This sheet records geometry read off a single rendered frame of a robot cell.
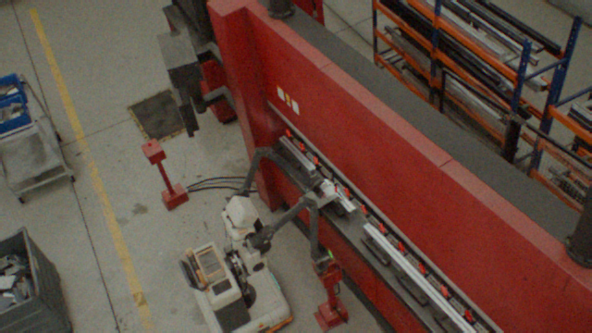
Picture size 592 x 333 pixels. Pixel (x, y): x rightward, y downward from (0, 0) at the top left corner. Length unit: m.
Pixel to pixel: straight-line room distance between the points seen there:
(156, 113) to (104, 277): 2.29
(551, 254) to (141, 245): 4.17
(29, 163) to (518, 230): 5.32
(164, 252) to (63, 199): 1.48
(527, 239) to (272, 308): 2.64
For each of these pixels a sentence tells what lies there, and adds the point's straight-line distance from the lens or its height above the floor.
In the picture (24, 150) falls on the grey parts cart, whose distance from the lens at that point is 7.04.
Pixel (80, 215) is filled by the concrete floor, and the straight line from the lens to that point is 6.50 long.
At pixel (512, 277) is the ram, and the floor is 1.93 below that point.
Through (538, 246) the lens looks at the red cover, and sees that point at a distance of 2.76.
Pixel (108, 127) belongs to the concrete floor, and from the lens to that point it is 7.34.
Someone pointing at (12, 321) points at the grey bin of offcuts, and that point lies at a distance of 5.33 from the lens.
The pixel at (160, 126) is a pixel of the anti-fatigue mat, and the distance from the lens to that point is 7.04.
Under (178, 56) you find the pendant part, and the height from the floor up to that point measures 1.95.
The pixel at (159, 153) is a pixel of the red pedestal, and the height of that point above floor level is 0.78.
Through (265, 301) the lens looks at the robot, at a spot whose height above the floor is 0.28.
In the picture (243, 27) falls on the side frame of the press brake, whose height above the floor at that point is 2.14.
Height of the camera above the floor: 4.52
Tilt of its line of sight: 47 degrees down
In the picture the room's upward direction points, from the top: 11 degrees counter-clockwise
